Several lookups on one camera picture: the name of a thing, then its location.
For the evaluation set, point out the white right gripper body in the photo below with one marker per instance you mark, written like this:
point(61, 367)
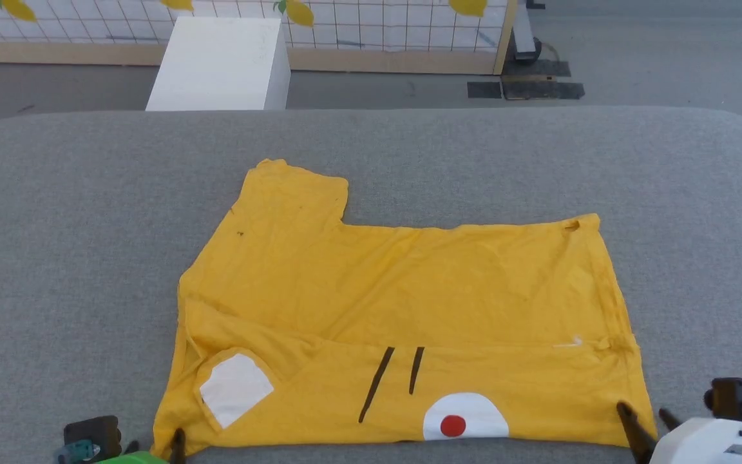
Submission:
point(706, 443)

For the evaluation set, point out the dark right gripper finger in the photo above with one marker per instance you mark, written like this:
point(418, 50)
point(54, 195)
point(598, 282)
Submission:
point(635, 432)
point(668, 419)

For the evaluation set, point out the black floor mats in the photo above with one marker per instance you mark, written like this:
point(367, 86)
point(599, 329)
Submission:
point(532, 87)

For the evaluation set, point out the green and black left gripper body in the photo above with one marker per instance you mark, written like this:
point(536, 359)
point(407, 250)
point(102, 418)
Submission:
point(133, 459)

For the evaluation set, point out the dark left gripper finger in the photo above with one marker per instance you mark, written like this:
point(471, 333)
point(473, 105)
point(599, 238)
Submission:
point(131, 446)
point(178, 446)

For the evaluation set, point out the yellow t-shirt garment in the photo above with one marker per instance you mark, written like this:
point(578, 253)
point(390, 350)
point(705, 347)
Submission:
point(409, 290)

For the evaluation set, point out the lemon print wood-framed panel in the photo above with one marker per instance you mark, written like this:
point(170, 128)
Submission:
point(377, 32)

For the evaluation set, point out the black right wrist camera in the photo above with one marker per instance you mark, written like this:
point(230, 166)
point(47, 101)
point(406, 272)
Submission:
point(738, 396)

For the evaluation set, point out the grey metal stand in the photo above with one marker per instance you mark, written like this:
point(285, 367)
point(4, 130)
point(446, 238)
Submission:
point(525, 35)

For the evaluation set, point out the white box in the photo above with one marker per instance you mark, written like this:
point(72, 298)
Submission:
point(219, 64)

